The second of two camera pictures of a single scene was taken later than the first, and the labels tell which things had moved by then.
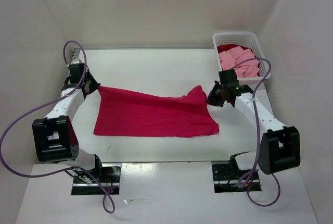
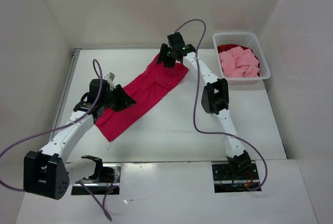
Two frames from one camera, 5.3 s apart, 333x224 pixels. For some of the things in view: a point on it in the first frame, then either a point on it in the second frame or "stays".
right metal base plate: (227, 179) stays
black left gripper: (92, 85) -> (117, 97)
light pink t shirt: (231, 58) stays
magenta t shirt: (122, 112) -> (148, 91)
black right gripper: (213, 97) -> (166, 57)
